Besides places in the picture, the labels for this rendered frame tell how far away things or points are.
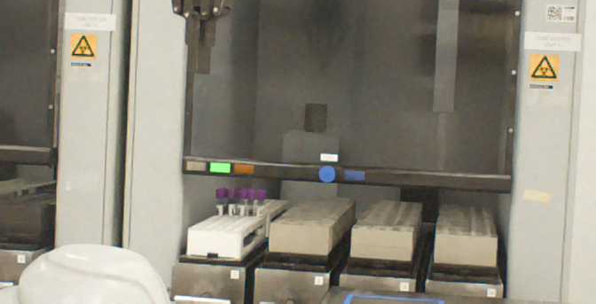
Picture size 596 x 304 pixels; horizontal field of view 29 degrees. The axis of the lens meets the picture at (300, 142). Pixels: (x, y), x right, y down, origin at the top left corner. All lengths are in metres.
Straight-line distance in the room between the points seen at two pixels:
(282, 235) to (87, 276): 1.10
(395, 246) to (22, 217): 0.71
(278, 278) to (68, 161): 0.47
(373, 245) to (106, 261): 1.10
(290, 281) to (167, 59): 0.48
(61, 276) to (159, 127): 1.14
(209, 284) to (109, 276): 1.04
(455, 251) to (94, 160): 0.70
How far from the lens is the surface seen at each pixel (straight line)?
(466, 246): 2.14
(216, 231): 2.14
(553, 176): 2.14
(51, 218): 2.34
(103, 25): 2.24
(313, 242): 2.15
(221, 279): 2.11
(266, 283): 2.10
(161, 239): 2.22
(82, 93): 2.25
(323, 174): 2.11
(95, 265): 1.09
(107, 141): 2.24
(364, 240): 2.14
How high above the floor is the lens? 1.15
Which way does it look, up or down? 3 degrees down
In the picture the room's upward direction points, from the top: 3 degrees clockwise
